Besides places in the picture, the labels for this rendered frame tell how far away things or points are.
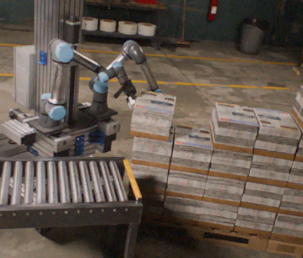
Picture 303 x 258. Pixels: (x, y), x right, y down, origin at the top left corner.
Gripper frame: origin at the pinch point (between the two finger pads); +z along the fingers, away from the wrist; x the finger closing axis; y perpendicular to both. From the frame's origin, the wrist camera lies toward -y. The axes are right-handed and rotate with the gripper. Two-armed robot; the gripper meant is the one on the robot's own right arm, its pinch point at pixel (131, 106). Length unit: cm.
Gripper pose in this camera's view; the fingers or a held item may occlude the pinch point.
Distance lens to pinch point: 310.6
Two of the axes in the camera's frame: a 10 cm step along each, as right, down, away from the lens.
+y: 9.2, -3.1, -2.2
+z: 3.7, 8.6, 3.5
